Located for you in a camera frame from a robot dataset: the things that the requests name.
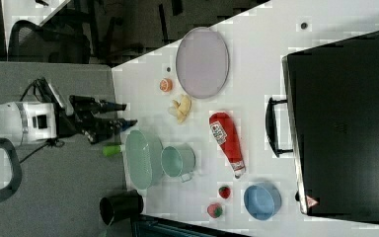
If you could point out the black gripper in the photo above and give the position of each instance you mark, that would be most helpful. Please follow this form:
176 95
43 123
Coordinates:
84 119

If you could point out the red ketchup bottle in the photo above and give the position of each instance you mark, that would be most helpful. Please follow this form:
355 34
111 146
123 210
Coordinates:
225 133

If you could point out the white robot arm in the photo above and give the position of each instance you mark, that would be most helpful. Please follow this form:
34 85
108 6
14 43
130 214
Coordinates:
47 123

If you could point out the green plastic strainer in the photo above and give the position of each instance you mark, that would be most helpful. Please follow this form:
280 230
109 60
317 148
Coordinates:
142 150

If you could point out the orange slice toy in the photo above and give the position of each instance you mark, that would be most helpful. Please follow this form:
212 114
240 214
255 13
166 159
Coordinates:
166 85

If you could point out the peeled banana toy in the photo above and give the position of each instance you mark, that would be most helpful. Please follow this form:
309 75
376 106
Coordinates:
180 110

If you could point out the green metal cup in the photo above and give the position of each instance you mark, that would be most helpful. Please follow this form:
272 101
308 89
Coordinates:
178 161

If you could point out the black office chair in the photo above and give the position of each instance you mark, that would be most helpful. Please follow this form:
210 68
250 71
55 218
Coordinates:
31 43

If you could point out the grey round plate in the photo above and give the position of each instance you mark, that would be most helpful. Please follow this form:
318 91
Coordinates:
202 63

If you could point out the red strawberry toy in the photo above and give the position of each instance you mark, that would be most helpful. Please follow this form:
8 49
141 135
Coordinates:
224 192

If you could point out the pink strawberry toy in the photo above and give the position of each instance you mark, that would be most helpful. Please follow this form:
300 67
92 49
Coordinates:
215 210

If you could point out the blue bowl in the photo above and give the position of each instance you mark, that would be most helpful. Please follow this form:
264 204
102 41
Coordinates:
262 200

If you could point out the black toaster oven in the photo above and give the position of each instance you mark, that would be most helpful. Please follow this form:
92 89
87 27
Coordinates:
332 97

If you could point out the black cylinder post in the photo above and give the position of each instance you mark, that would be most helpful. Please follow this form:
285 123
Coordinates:
122 206

